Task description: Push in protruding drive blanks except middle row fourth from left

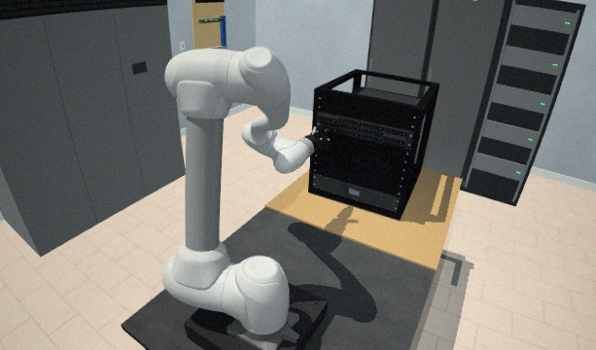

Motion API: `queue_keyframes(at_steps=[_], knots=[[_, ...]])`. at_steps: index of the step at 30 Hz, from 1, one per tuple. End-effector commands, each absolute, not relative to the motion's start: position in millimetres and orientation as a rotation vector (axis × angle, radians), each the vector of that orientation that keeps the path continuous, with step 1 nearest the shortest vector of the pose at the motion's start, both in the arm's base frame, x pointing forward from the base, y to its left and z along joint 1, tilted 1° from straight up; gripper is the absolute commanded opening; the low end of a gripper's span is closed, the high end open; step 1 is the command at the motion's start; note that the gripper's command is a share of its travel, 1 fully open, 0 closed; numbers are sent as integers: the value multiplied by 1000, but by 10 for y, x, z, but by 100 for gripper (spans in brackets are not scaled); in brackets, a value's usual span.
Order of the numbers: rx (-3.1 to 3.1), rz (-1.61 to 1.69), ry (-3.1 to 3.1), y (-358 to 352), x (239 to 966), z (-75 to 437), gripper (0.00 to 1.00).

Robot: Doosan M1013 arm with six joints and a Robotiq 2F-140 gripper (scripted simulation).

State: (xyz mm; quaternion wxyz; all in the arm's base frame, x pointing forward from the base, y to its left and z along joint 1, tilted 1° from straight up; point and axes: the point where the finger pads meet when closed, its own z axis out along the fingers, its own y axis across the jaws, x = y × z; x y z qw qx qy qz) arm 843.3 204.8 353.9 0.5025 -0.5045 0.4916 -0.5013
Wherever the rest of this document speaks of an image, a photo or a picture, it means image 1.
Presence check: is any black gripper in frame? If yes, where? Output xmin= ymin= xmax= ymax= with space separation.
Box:
xmin=304 ymin=126 xmax=331 ymax=153

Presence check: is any tan wooden board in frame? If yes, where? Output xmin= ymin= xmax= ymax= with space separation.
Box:
xmin=264 ymin=167 xmax=462 ymax=271

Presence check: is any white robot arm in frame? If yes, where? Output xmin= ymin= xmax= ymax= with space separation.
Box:
xmin=161 ymin=47 xmax=314 ymax=350

